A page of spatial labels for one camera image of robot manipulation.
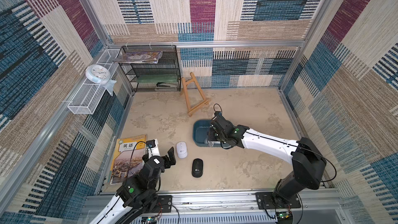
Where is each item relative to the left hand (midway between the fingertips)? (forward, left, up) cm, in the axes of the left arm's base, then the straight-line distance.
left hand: (165, 149), depth 77 cm
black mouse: (-5, -15, -13) cm, 21 cm away
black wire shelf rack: (+50, +7, +4) cm, 51 cm away
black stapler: (+47, +8, -1) cm, 48 cm away
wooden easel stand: (+38, -21, -8) cm, 44 cm away
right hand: (+10, -21, -2) cm, 23 cm away
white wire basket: (+28, +48, +6) cm, 56 cm away
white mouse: (+3, -7, -11) cm, 13 cm away
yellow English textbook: (+1, +23, -13) cm, 27 cm away
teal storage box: (+14, -17, -13) cm, 26 cm away
